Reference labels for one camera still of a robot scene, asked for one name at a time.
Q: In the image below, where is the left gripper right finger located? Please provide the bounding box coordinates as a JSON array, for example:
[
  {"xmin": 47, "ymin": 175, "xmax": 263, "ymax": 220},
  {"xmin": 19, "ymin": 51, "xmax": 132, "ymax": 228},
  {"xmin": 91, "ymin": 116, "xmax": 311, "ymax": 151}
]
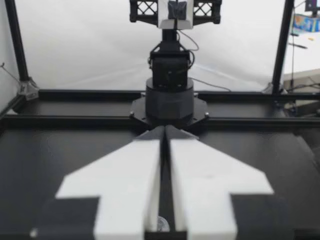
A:
[{"xmin": 165, "ymin": 124, "xmax": 299, "ymax": 240}]

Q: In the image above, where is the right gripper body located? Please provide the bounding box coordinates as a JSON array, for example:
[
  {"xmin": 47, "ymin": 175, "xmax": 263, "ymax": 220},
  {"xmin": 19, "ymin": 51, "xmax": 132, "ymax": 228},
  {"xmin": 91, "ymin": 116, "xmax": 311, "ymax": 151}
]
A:
[{"xmin": 129, "ymin": 0, "xmax": 222, "ymax": 26}]

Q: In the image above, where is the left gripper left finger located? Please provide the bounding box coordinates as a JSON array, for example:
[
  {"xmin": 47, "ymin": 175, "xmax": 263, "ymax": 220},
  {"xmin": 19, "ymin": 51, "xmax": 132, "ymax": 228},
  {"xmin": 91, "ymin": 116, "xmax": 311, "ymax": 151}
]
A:
[{"xmin": 29, "ymin": 125, "xmax": 166, "ymax": 240}]

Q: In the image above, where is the small clear plastic cup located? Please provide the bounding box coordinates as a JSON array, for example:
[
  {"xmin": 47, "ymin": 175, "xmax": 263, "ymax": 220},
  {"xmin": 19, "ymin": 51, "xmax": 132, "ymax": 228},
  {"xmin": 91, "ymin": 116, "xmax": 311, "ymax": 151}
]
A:
[{"xmin": 156, "ymin": 216, "xmax": 171, "ymax": 232}]

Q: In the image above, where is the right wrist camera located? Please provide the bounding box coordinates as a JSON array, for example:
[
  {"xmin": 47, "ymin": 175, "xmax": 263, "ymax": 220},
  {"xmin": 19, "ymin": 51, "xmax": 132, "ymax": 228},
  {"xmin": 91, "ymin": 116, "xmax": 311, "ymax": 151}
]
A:
[{"xmin": 157, "ymin": 0, "xmax": 195, "ymax": 31}]

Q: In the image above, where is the thin black cable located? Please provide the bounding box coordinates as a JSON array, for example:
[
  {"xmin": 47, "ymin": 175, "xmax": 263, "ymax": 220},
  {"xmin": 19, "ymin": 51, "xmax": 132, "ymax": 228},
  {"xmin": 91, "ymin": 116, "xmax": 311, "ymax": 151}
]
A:
[
  {"xmin": 191, "ymin": 76, "xmax": 232, "ymax": 93},
  {"xmin": 177, "ymin": 29, "xmax": 200, "ymax": 66}
]

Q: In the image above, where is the black frame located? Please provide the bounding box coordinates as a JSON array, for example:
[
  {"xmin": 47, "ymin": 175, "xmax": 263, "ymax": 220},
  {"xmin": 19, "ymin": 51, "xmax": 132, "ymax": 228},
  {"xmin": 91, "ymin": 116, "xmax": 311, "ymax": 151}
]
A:
[{"xmin": 0, "ymin": 0, "xmax": 320, "ymax": 133}]

